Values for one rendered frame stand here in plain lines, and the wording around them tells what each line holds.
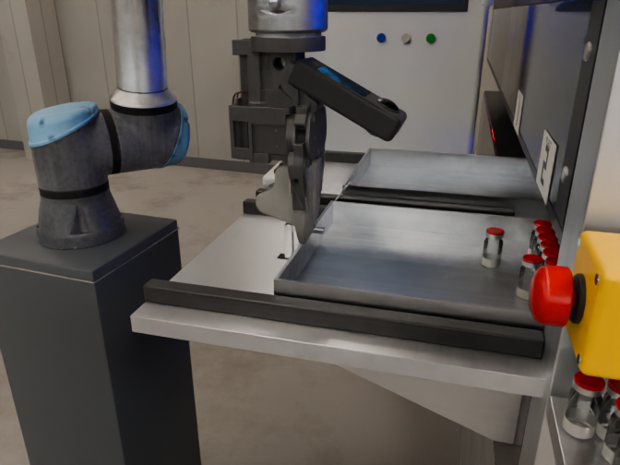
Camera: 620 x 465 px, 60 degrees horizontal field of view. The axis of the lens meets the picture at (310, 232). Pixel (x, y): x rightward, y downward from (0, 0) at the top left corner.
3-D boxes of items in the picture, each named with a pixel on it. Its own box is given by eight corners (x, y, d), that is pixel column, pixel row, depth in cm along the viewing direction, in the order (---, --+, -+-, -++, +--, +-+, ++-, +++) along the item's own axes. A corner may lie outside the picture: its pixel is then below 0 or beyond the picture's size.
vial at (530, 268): (536, 292, 59) (542, 255, 58) (538, 302, 58) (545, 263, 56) (515, 290, 60) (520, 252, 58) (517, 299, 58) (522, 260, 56)
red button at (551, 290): (580, 311, 38) (592, 259, 36) (592, 343, 34) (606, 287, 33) (523, 304, 39) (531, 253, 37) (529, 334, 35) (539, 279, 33)
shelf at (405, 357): (542, 180, 107) (542, 170, 106) (646, 415, 45) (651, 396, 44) (308, 163, 119) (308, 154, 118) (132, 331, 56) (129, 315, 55)
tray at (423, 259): (580, 246, 71) (585, 222, 70) (634, 360, 48) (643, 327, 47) (330, 222, 80) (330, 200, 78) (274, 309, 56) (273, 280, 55)
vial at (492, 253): (499, 262, 67) (504, 230, 65) (500, 269, 65) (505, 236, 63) (481, 260, 67) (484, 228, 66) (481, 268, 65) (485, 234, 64)
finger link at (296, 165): (298, 199, 57) (297, 118, 54) (315, 201, 57) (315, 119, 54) (285, 214, 53) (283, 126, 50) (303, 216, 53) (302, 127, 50)
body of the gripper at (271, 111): (256, 149, 61) (252, 34, 56) (331, 153, 58) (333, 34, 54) (230, 165, 54) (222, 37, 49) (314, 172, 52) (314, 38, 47)
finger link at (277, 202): (263, 238, 60) (259, 157, 57) (314, 244, 59) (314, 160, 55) (253, 249, 57) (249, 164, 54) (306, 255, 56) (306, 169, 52)
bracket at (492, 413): (511, 425, 62) (529, 328, 57) (513, 445, 59) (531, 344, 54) (234, 377, 70) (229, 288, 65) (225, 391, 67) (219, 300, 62)
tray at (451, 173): (546, 177, 102) (549, 159, 101) (569, 225, 79) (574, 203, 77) (368, 164, 110) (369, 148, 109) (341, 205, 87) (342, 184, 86)
